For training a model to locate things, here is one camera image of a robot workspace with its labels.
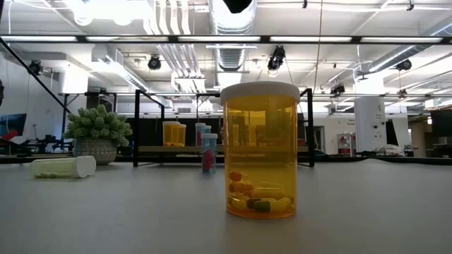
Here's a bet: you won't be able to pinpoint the white square pillar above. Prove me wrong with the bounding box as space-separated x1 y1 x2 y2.
354 97 388 153

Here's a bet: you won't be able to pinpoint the black metal rack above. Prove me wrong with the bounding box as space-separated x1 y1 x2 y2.
58 91 118 133

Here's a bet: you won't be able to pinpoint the green succulent plant in pot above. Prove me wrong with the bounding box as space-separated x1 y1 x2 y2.
62 104 133 166

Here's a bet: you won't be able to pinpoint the black room divider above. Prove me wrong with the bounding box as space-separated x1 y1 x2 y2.
118 117 308 156

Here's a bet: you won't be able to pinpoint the wooden shelf black metal legs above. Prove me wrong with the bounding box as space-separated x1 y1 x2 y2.
132 87 316 169

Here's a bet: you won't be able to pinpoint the dark monitor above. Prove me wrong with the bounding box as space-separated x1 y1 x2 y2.
430 109 452 138

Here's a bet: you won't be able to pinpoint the white rack with red items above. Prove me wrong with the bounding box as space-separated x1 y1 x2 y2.
337 133 357 156

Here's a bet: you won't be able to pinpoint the white cloth bundle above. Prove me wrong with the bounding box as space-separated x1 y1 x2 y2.
376 144 400 157

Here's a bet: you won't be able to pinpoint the clear bottle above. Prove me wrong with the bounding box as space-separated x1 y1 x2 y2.
29 155 93 179

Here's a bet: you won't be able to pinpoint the blue capped vial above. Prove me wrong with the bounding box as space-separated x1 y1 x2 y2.
200 133 219 174

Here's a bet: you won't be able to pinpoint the black beam with light strips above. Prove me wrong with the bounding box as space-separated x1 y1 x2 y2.
0 34 452 45

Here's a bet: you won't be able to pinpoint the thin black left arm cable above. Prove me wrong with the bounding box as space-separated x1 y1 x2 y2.
0 35 71 114

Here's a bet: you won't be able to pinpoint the silver round air duct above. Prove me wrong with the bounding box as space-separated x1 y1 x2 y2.
208 0 258 71

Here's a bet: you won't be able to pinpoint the blue monitor screen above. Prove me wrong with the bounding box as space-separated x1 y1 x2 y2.
0 112 28 138

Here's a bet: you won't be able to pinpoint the black aluminium table frame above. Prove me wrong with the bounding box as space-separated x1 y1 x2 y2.
0 153 452 167

